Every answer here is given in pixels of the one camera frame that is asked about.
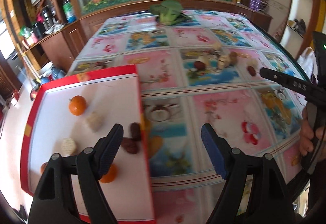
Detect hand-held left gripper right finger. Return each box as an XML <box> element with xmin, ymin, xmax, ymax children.
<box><xmin>201</xmin><ymin>123</ymin><xmax>297</xmax><ymax>224</ymax></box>

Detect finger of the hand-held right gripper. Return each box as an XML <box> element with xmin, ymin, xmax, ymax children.
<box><xmin>259</xmin><ymin>67</ymin><xmax>326</xmax><ymax>106</ymax></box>

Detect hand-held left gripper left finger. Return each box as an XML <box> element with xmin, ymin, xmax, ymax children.
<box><xmin>29</xmin><ymin>123</ymin><xmax>124</xmax><ymax>224</ymax></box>

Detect cream puffed rice cake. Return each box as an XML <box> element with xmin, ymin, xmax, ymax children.
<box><xmin>85</xmin><ymin>111</ymin><xmax>104</xmax><ymax>133</ymax></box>
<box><xmin>61</xmin><ymin>138</ymin><xmax>77</xmax><ymax>157</ymax></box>
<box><xmin>218</xmin><ymin>54</ymin><xmax>228</xmax><ymax>69</ymax></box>

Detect red cardboard box lid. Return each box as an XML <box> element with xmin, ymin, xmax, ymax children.
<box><xmin>20</xmin><ymin>65</ymin><xmax>157</xmax><ymax>223</ymax></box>

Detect person's right hand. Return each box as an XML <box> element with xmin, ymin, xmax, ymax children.
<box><xmin>298</xmin><ymin>106</ymin><xmax>326</xmax><ymax>157</ymax></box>

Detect white plastic bag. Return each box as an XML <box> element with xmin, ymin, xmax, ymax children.
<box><xmin>297</xmin><ymin>47</ymin><xmax>317</xmax><ymax>82</ymax></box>

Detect black shoes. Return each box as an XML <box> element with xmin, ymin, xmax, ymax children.
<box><xmin>293</xmin><ymin>19</ymin><xmax>306</xmax><ymax>33</ymax></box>

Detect green bok choy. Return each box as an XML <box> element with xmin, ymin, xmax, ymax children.
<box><xmin>149</xmin><ymin>0</ymin><xmax>193</xmax><ymax>26</ymax></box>

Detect green label water bottle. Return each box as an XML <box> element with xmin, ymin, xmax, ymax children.
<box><xmin>62</xmin><ymin>0</ymin><xmax>77</xmax><ymax>23</ymax></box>

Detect black coffee maker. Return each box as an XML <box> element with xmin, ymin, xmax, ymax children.
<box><xmin>41</xmin><ymin>6</ymin><xmax>58</xmax><ymax>28</ymax></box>

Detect yellow handled broom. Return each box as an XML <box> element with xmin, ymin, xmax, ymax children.
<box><xmin>18</xmin><ymin>44</ymin><xmax>41</xmax><ymax>101</ymax></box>

